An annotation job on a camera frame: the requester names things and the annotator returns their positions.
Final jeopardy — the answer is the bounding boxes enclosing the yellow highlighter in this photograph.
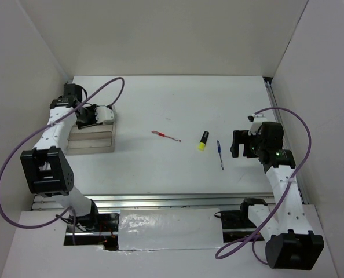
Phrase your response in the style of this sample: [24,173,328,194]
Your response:
[198,131,209,151]

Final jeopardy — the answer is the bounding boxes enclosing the clear tiered organizer tray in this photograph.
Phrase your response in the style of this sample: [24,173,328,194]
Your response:
[65,120,116,156]

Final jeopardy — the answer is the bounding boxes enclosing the blue pen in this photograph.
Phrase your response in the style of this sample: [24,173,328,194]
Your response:
[216,140,224,170]

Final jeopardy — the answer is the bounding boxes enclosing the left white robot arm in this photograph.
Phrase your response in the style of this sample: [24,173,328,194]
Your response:
[20,84,101,231]

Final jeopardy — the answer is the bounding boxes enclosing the purple cable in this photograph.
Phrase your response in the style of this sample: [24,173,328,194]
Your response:
[215,107,312,266]
[0,76,125,247]

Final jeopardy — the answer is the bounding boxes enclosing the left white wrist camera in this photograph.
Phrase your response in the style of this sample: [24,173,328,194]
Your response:
[95,105,116,125]

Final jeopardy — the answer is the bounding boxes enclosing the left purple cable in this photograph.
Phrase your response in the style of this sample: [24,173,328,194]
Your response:
[0,76,125,247]

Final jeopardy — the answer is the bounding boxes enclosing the red pen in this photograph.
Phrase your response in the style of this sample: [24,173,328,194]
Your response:
[151,130,181,142]

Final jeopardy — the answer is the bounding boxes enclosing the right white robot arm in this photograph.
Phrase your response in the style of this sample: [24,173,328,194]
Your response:
[230,121,324,270]

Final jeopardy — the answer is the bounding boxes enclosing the aluminium table frame rail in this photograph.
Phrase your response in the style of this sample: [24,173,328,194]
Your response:
[30,76,306,211]

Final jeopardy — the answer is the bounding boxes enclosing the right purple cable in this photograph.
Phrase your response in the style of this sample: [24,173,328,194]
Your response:
[215,107,312,266]

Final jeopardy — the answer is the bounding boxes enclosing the white foil front cover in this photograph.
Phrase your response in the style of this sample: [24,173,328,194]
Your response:
[118,208,223,251]

